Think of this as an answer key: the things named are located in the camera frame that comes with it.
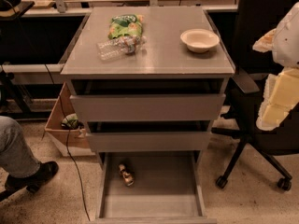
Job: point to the white bowl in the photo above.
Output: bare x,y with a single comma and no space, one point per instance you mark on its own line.
199,40

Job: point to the green bag in box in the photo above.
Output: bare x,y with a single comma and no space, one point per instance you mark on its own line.
71,122

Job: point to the person leg in jeans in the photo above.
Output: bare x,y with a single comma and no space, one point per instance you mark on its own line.
15,155

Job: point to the grey middle drawer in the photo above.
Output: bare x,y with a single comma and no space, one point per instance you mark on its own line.
148,136

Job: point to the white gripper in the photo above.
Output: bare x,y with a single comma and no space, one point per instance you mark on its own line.
287,42

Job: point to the black shoe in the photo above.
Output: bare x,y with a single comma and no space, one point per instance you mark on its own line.
45,173

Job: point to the grey open bottom drawer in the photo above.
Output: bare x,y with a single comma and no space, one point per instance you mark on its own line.
166,190

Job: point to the grey top drawer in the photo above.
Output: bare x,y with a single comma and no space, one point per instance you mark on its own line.
112,100

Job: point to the clear plastic water bottle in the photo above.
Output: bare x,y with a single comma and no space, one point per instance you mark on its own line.
118,47

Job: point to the grey drawer cabinet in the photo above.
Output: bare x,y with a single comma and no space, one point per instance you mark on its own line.
164,56

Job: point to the black office chair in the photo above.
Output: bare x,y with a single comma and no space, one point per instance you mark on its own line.
254,18

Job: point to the green chip bag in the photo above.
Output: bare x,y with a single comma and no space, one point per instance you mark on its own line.
124,25

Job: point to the cardboard box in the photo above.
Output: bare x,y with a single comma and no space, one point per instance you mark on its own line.
63,129

